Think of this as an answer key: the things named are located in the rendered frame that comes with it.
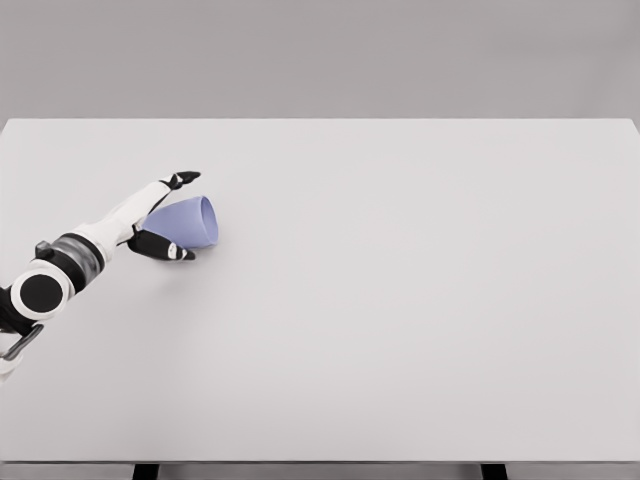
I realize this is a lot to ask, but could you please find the lavender cup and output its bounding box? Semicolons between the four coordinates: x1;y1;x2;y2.
141;195;221;250

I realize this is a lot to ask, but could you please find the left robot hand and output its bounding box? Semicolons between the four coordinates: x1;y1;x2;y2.
106;170;202;262

